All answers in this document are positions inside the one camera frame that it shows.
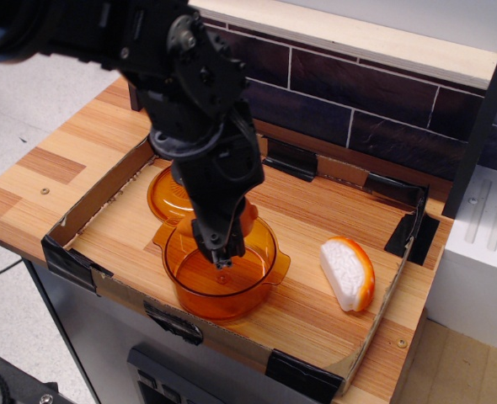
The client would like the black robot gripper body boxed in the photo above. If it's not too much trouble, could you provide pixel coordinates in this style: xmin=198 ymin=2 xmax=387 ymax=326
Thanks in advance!
xmin=138 ymin=13 xmax=264 ymax=253

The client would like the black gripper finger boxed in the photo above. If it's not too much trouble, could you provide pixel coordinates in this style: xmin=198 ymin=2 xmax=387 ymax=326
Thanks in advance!
xmin=227 ymin=235 xmax=245 ymax=268
xmin=211 ymin=249 xmax=227 ymax=269

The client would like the orange plastic toy carrot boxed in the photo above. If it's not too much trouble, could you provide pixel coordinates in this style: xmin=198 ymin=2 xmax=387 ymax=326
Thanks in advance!
xmin=239 ymin=199 xmax=259 ymax=237

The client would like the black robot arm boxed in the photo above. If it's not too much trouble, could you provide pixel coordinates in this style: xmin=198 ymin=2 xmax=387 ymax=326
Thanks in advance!
xmin=0 ymin=1 xmax=264 ymax=268

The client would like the transparent orange plastic pot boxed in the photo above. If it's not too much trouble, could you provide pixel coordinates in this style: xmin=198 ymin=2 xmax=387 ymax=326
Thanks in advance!
xmin=152 ymin=218 xmax=291 ymax=321

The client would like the transparent orange pot lid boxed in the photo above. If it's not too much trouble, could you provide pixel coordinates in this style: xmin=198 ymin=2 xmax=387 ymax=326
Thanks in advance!
xmin=147 ymin=167 xmax=193 ymax=221

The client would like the cardboard fence with black tape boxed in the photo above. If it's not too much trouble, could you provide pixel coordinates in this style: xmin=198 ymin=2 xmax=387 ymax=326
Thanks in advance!
xmin=37 ymin=142 xmax=452 ymax=403

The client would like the white orange toy bread slice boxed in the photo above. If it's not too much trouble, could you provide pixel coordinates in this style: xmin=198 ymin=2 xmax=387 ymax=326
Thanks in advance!
xmin=319 ymin=237 xmax=376 ymax=312

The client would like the light wooden shelf ledge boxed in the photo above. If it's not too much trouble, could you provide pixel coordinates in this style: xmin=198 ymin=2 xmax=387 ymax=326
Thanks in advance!
xmin=190 ymin=0 xmax=497 ymax=89

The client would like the white ridged box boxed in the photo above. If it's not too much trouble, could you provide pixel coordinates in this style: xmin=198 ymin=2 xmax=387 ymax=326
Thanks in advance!
xmin=426 ymin=166 xmax=497 ymax=348

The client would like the black vertical metal post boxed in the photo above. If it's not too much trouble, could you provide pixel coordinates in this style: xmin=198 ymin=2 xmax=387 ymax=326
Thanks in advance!
xmin=442 ymin=64 xmax=497 ymax=219

